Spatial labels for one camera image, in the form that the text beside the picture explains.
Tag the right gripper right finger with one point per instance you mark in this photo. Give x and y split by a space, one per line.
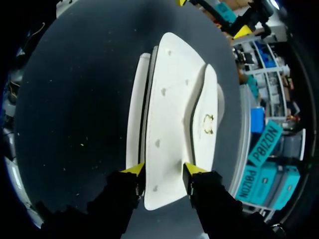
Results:
209 194

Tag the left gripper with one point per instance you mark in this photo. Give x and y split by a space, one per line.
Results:
251 17

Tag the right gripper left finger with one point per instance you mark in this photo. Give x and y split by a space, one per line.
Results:
124 189

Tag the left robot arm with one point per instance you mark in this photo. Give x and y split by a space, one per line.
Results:
269 5

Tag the white leather handbag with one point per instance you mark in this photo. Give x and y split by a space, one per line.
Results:
174 117

